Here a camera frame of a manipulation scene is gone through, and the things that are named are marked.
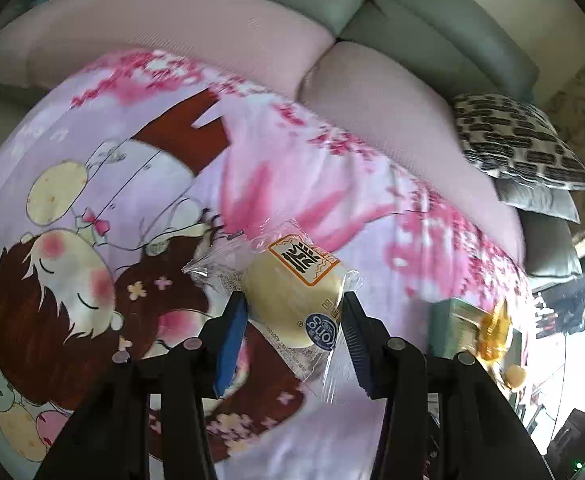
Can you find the pink sofa cover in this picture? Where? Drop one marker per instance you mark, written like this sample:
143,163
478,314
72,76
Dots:
172,25

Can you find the teal shallow cardboard tray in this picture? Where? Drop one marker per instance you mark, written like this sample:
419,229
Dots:
447,330

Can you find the printed cartoon blanket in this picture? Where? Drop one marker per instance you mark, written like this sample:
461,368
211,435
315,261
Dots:
322,195

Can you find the clear white bun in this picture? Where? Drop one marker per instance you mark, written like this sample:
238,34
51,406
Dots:
292,300

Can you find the grey pillow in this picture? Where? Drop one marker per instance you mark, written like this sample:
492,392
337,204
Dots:
537,200

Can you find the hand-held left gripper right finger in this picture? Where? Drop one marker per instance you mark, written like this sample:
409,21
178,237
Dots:
355,347

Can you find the black white patterned pillow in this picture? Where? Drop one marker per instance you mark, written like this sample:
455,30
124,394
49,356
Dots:
517,140

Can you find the orange jelly cup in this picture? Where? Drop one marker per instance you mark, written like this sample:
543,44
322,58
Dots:
515,376

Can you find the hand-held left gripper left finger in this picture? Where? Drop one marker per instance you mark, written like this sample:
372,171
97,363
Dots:
230,345

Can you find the grey-green sofa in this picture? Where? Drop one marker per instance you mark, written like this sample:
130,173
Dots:
422,25

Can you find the yellow snack packet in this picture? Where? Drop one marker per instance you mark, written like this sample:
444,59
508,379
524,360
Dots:
495,332

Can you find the black folding rack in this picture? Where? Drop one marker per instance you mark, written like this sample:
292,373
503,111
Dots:
562,310

